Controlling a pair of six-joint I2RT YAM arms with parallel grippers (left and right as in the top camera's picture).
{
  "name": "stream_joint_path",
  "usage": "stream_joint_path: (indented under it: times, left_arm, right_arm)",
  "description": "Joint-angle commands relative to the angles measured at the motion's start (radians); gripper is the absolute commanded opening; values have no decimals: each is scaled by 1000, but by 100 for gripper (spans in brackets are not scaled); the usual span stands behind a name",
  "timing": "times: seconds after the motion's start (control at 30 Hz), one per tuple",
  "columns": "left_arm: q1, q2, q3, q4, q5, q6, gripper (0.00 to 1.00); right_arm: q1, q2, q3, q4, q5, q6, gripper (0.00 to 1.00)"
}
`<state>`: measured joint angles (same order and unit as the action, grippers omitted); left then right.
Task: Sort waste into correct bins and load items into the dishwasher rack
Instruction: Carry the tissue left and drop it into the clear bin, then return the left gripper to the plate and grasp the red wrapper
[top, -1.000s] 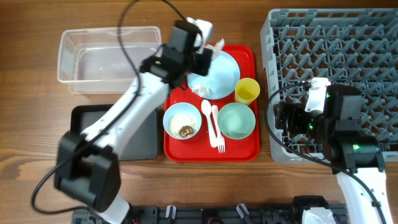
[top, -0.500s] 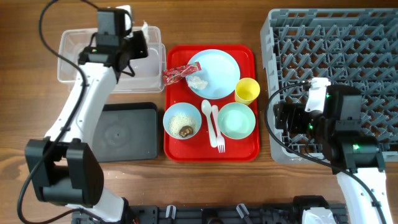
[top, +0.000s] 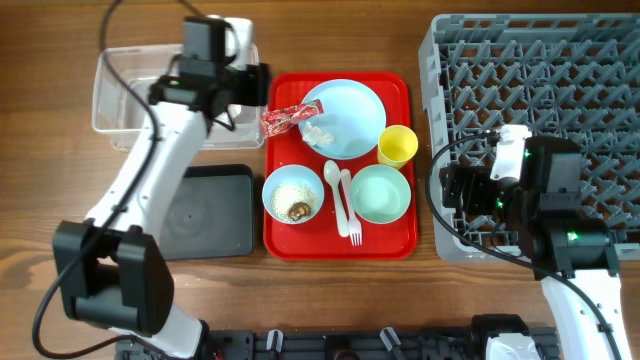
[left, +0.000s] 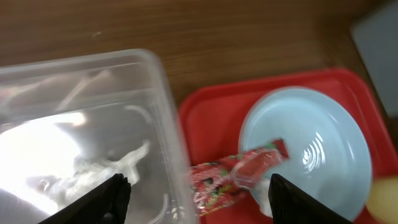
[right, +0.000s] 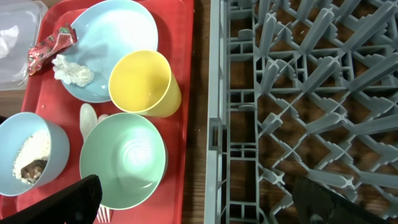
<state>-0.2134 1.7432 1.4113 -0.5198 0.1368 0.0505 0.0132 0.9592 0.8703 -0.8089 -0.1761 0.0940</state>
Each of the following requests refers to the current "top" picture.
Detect red snack wrapper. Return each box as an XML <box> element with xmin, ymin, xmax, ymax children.
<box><xmin>260</xmin><ymin>99</ymin><xmax>324</xmax><ymax>137</ymax></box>

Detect white napkin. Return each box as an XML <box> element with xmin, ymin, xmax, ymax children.
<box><xmin>302</xmin><ymin>123</ymin><xmax>334</xmax><ymax>148</ymax></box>

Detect yellow plastic cup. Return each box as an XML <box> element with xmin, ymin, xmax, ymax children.
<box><xmin>377</xmin><ymin>125</ymin><xmax>419</xmax><ymax>169</ymax></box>

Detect mint green bowl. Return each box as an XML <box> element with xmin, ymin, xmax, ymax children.
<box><xmin>350</xmin><ymin>164</ymin><xmax>412</xmax><ymax>224</ymax></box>

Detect light blue plate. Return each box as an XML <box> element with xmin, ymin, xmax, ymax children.
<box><xmin>298</xmin><ymin>79</ymin><xmax>387</xmax><ymax>160</ymax></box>

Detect light blue rice bowl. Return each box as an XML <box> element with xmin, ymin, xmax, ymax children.
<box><xmin>262</xmin><ymin>165</ymin><xmax>324</xmax><ymax>225</ymax></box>

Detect white rice leftovers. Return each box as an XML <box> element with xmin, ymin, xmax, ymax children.
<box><xmin>268</xmin><ymin>184</ymin><xmax>318</xmax><ymax>224</ymax></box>

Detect brown food piece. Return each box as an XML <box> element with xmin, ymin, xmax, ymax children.
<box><xmin>287</xmin><ymin>202</ymin><xmax>313</xmax><ymax>222</ymax></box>

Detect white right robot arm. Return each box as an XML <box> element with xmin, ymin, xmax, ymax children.
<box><xmin>427</xmin><ymin>136</ymin><xmax>631</xmax><ymax>359</ymax></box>

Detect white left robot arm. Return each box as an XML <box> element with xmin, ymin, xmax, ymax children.
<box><xmin>32</xmin><ymin>63</ymin><xmax>271</xmax><ymax>359</ymax></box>

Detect clear plastic waste bin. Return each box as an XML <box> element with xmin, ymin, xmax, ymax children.
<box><xmin>92</xmin><ymin>44</ymin><xmax>265</xmax><ymax>152</ymax></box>

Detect black food waste tray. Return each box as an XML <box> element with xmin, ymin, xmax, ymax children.
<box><xmin>159</xmin><ymin>164</ymin><xmax>255</xmax><ymax>261</ymax></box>

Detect grey dishwasher rack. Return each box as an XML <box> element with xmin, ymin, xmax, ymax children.
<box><xmin>418</xmin><ymin>13</ymin><xmax>639</xmax><ymax>261</ymax></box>

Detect white plastic spoon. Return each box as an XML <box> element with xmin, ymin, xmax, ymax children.
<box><xmin>323</xmin><ymin>160</ymin><xmax>349</xmax><ymax>237</ymax></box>

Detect white plastic fork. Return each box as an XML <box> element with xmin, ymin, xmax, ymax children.
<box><xmin>340</xmin><ymin>169</ymin><xmax>362</xmax><ymax>247</ymax></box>

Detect red serving tray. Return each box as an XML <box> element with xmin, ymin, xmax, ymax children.
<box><xmin>263</xmin><ymin>72</ymin><xmax>418</xmax><ymax>261</ymax></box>

